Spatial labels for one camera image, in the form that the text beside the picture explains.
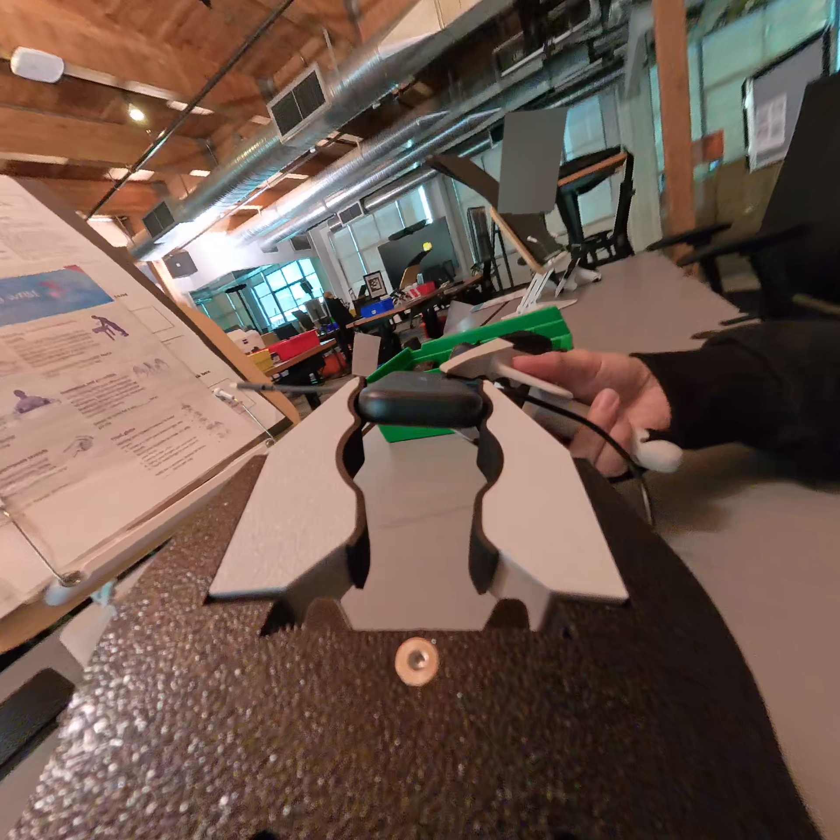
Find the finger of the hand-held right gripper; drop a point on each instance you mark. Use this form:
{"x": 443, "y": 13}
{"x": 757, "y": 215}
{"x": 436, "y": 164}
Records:
{"x": 492, "y": 348}
{"x": 476, "y": 371}

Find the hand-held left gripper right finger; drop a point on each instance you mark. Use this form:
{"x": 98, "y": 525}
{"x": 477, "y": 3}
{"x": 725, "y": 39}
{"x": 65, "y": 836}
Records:
{"x": 551, "y": 525}

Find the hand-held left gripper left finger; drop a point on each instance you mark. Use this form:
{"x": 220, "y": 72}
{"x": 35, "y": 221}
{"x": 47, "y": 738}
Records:
{"x": 289, "y": 525}

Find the green storage bin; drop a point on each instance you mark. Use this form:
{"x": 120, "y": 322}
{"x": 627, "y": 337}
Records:
{"x": 538, "y": 325}

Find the rounded black usb hub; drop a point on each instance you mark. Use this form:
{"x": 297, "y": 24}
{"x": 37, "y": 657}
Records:
{"x": 420, "y": 400}

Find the person's right forearm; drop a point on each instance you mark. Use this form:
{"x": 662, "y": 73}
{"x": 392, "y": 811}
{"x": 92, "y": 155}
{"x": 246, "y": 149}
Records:
{"x": 754, "y": 394}

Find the person's right hand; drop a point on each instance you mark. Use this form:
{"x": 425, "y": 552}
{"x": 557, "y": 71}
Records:
{"x": 630, "y": 400}

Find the wooden document stand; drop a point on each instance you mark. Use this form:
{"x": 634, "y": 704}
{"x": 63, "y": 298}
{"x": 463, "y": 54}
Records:
{"x": 223, "y": 354}
{"x": 535, "y": 292}

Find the red storage bin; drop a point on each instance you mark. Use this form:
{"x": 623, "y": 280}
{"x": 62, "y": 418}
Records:
{"x": 295, "y": 344}
{"x": 423, "y": 289}

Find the small blue storage bin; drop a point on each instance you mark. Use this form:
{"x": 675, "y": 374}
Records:
{"x": 377, "y": 310}

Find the large black screen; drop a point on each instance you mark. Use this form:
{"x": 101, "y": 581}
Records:
{"x": 407, "y": 256}

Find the black white marker sign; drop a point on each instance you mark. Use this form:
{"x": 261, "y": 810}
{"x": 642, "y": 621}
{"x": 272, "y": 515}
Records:
{"x": 375, "y": 284}

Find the yellow storage bin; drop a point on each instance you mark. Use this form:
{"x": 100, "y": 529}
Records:
{"x": 260, "y": 359}

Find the white cardboard box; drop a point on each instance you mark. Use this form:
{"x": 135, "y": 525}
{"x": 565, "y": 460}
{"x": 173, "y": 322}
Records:
{"x": 243, "y": 340}

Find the raised wooden top desk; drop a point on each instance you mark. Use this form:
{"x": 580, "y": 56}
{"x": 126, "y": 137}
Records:
{"x": 590, "y": 167}

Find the blue header printed sheet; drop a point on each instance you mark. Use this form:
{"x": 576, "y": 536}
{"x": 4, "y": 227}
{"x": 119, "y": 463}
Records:
{"x": 98, "y": 407}

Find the black speaker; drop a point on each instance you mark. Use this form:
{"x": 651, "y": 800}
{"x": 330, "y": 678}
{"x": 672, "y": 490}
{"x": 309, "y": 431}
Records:
{"x": 180, "y": 264}

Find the ceiling vent grille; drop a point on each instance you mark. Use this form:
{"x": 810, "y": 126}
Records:
{"x": 298, "y": 105}

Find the black office chair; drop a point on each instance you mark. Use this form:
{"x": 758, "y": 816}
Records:
{"x": 807, "y": 197}

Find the white notice board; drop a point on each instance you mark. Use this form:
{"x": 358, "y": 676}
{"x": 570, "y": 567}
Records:
{"x": 784, "y": 111}

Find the white printed sheet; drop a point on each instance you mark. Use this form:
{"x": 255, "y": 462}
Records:
{"x": 39, "y": 223}

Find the wooden post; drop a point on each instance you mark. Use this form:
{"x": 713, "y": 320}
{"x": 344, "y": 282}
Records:
{"x": 674, "y": 131}

